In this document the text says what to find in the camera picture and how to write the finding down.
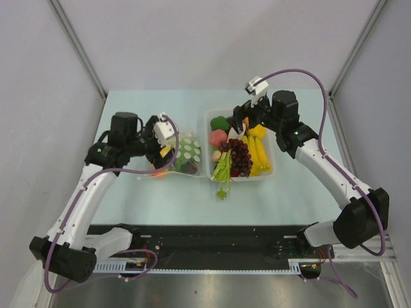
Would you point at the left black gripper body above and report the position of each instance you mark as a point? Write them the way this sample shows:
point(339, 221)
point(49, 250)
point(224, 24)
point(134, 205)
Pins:
point(147, 144)

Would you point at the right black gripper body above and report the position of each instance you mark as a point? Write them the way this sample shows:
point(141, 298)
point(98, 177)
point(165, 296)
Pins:
point(261, 113)

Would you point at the yellow toy pear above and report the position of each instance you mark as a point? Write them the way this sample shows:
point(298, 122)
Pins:
point(165, 151)

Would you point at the green orange toy mango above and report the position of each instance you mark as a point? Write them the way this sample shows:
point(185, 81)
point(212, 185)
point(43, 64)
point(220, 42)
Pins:
point(160, 174)

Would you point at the green toy lettuce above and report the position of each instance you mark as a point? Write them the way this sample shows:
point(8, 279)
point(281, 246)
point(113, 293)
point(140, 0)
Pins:
point(189, 155)

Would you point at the clear zip top bag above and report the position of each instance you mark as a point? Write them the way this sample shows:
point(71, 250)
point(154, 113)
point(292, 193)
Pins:
point(171, 169)

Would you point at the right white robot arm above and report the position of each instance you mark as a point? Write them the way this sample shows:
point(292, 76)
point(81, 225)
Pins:
point(363, 211)

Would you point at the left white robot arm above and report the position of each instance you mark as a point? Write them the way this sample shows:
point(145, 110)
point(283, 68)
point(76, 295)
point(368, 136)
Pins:
point(63, 250)

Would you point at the white toy radish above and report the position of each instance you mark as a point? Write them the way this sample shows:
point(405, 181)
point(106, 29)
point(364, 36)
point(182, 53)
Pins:
point(233, 134)

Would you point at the green toy pepper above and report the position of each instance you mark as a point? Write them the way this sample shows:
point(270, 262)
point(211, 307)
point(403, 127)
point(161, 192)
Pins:
point(219, 123)

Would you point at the white plastic basket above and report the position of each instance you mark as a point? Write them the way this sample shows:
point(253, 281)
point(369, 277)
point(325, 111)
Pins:
point(209, 149)

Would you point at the yellow toy lemon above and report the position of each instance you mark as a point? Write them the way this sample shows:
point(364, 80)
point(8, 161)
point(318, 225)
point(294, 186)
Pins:
point(258, 131)

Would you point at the yellow toy banana bunch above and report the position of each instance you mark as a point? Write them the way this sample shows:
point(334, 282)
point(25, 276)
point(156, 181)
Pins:
point(261, 164)

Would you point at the pink toy peach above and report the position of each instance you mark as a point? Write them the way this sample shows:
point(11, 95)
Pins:
point(217, 137)

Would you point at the small brown toy mushroom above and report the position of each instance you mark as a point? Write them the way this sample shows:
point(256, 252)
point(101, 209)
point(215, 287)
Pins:
point(216, 155)

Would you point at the purple toy grapes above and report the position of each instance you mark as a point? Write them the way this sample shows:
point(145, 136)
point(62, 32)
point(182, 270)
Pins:
point(241, 164)

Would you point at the green toy herb sprig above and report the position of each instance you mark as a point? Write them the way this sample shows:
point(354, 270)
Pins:
point(222, 175)

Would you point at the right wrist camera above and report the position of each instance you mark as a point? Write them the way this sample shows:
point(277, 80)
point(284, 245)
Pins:
point(257, 89)

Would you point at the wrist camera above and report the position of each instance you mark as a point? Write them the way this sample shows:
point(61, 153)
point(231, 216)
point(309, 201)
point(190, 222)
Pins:
point(163, 130)
point(257, 89)

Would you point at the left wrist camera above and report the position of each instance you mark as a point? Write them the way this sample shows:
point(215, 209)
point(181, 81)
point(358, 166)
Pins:
point(163, 130)

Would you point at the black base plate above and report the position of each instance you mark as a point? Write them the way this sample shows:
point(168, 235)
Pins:
point(205, 244)

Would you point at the aluminium frame rail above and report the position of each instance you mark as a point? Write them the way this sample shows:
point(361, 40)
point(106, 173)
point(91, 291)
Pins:
point(353, 253)

